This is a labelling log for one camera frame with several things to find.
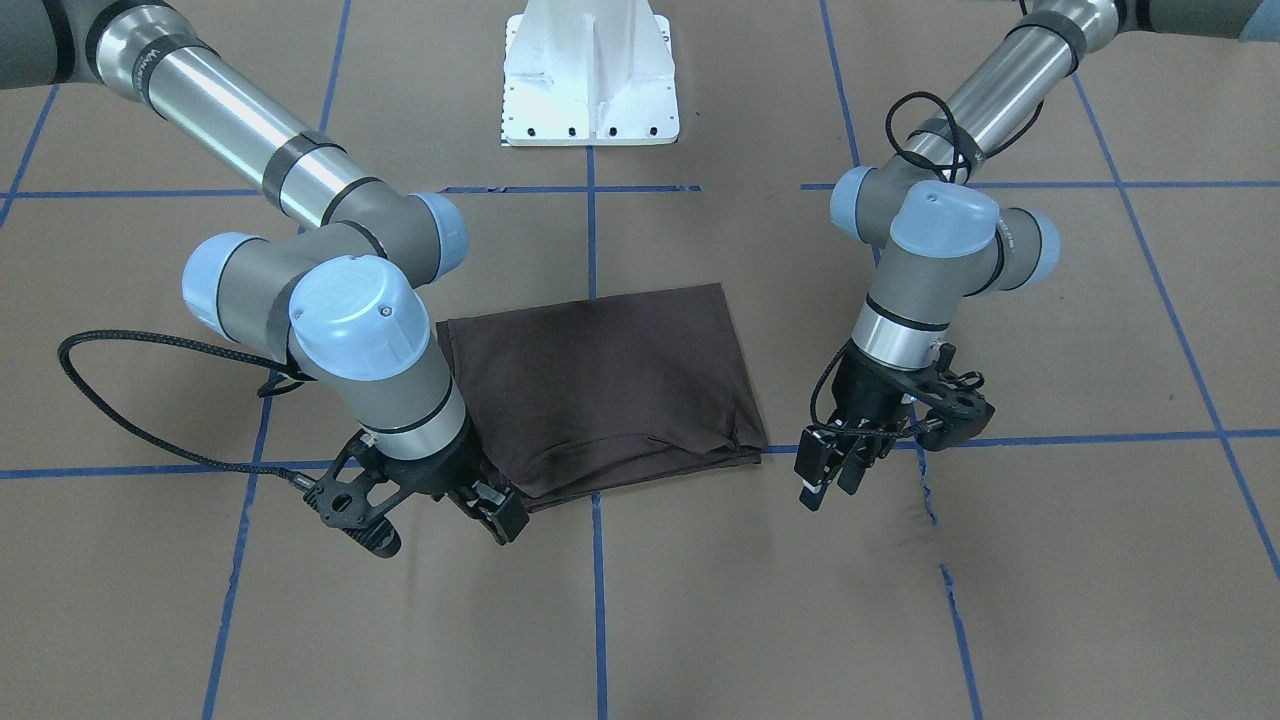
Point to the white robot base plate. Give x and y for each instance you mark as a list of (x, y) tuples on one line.
[(589, 73)]

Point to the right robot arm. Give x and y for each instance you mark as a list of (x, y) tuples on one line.
[(337, 305)]

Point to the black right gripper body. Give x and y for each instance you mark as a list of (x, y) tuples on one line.
[(432, 473)]

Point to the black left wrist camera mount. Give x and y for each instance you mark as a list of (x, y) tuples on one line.
[(957, 410)]

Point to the dark brown t-shirt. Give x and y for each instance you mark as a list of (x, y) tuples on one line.
[(571, 399)]

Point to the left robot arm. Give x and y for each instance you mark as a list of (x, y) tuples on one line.
[(940, 241)]

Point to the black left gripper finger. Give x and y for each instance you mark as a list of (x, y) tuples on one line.
[(861, 451), (817, 464)]

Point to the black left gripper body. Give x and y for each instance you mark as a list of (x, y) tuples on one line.
[(866, 392)]

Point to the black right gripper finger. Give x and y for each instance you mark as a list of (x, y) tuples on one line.
[(500, 510), (470, 503)]

